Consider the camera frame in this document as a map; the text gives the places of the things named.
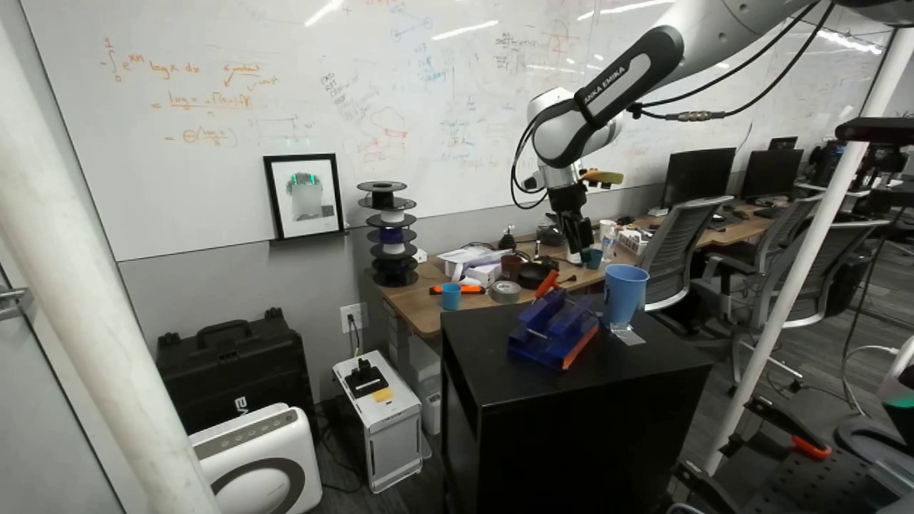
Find white tripod pole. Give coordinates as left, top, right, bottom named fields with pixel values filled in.
left=701, top=29, right=914, bottom=475

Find black side table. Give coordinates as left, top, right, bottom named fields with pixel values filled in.
left=439, top=306, right=712, bottom=514

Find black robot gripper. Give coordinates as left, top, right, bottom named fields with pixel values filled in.
left=548, top=183, right=593, bottom=255

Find grey office chair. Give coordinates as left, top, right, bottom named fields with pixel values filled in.
left=636, top=198, right=726, bottom=310

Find white computer tower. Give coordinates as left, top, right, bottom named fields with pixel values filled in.
left=331, top=350, right=422, bottom=493

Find small blue cup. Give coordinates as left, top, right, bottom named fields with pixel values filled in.
left=439, top=282, right=464, bottom=310

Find framed portrait picture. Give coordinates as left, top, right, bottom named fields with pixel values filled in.
left=262, top=153, right=342, bottom=239

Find whiteboard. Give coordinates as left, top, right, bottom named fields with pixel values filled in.
left=17, top=0, right=914, bottom=265

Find grey tape roll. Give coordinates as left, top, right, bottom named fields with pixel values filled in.
left=491, top=279, right=521, bottom=303

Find black hard case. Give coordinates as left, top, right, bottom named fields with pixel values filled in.
left=158, top=309, right=318, bottom=433

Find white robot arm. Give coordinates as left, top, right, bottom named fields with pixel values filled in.
left=518, top=0, right=813, bottom=250

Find orange box cutter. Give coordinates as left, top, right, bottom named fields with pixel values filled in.
left=429, top=282, right=486, bottom=298

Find stack of filament spools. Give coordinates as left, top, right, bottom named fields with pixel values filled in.
left=358, top=181, right=416, bottom=286

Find blue and orange holder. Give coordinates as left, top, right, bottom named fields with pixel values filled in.
left=508, top=292, right=599, bottom=370

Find wooden desk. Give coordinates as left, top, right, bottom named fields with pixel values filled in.
left=368, top=209, right=775, bottom=346

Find large blue plastic cup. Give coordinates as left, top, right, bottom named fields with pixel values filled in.
left=603, top=265, right=648, bottom=329

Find orange handled pliers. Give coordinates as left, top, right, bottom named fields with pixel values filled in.
left=745, top=398, right=832, bottom=462

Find white air purifier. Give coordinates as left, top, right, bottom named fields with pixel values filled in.
left=188, top=402, right=322, bottom=514

